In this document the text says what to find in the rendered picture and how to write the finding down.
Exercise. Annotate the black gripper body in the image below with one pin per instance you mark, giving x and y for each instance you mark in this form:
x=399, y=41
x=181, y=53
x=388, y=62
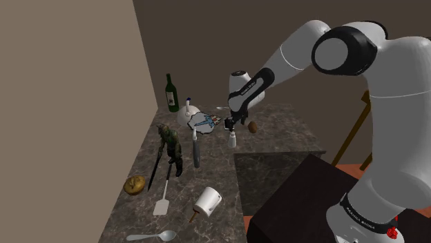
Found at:
x=230, y=124

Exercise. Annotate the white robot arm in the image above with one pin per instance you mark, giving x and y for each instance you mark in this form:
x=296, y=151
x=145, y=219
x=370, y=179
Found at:
x=397, y=128

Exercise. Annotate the white salt shaker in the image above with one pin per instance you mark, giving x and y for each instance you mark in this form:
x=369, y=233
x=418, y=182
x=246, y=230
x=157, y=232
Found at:
x=232, y=140

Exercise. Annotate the small silver spoon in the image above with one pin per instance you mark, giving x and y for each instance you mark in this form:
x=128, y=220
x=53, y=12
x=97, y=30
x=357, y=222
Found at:
x=222, y=108

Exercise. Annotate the brown kiwi fruit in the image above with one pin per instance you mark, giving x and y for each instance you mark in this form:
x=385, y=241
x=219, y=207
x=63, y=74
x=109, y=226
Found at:
x=252, y=127

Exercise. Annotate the grey pen-shaped tool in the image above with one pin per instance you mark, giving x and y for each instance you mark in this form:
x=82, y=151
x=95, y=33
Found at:
x=196, y=153

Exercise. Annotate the green soldier figure with sword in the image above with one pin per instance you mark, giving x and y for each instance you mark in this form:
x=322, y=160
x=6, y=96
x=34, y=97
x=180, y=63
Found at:
x=170, y=144

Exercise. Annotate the green wine bottle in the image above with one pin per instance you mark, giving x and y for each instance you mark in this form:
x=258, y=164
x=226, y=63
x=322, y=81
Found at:
x=171, y=96

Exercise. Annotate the white mug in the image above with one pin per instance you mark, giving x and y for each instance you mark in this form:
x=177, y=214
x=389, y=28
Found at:
x=208, y=201

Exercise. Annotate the brown wooden stick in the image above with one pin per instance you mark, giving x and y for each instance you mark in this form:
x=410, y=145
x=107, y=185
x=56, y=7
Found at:
x=193, y=217

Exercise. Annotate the dark robot stand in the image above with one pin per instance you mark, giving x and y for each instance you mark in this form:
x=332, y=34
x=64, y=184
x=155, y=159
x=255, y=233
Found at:
x=296, y=202

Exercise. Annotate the brown potato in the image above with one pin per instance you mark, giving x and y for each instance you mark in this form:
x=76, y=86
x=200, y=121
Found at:
x=134, y=185

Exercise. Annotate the brown wooden chair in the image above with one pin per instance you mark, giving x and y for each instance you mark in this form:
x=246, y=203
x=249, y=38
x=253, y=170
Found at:
x=353, y=134

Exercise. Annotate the grey spoon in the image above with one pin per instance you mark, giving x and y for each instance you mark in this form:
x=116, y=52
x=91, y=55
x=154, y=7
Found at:
x=158, y=236

